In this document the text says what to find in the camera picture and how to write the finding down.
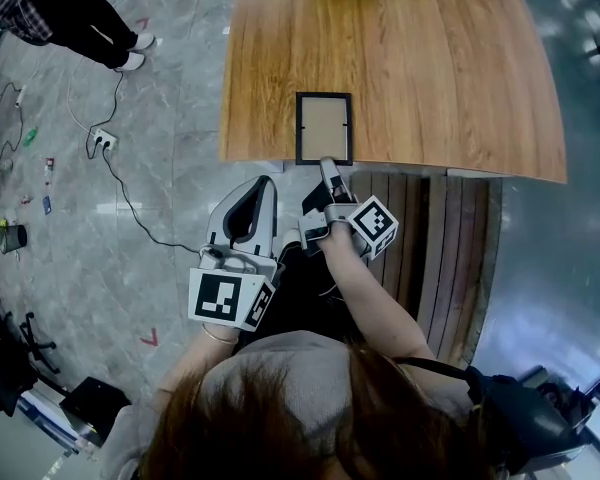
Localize long black power cable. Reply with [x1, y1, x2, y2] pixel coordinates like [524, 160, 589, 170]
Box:
[101, 142, 204, 255]

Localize black shoulder bag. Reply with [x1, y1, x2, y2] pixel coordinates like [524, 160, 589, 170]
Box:
[398, 355, 582, 477]

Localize white square power strip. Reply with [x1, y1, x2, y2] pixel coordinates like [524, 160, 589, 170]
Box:
[91, 128, 120, 151]

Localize person's left forearm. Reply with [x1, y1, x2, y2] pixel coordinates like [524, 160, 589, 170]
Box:
[153, 319, 242, 405]

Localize person's right forearm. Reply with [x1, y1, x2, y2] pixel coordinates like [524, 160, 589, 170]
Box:
[321, 227, 437, 363]

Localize black box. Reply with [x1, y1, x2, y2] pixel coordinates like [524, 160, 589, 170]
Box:
[58, 375, 132, 448]

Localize person's black trousers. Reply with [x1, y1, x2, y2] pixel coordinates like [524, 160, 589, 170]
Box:
[238, 240, 367, 355]

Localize person's right hand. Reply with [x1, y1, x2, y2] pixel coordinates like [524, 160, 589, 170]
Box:
[322, 220, 362, 258]

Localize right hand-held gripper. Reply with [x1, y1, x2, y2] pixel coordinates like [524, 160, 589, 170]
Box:
[297, 156, 401, 262]

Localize thin bracelet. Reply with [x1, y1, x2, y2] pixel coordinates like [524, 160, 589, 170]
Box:
[200, 322, 241, 346]

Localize black picture frame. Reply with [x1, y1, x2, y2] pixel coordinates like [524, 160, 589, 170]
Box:
[294, 91, 354, 168]

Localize black office chair base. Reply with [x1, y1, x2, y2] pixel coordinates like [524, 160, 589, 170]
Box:
[18, 311, 62, 375]

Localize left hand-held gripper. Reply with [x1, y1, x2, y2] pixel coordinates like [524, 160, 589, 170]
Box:
[187, 175, 284, 333]

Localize white cable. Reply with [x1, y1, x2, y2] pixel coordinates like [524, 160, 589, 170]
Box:
[66, 58, 102, 135]

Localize slatted wooden bench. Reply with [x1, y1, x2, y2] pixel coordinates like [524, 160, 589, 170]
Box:
[348, 170, 504, 369]

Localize person's grey top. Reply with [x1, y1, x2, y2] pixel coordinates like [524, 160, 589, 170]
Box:
[99, 330, 481, 480]

